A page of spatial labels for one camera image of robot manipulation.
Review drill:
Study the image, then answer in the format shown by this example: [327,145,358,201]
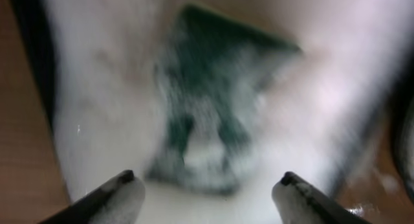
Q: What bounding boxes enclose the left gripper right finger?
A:
[272,172,369,224]

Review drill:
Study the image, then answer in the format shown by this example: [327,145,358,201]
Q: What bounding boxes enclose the black tray of soap foam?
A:
[9,0,414,224]

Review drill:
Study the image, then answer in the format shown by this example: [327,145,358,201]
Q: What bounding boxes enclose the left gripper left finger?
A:
[40,170,145,224]

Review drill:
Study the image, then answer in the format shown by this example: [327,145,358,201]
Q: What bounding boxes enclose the round black tray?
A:
[391,56,413,203]

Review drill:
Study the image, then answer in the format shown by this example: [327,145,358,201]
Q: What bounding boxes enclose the green foamy sponge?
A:
[146,5,301,196]

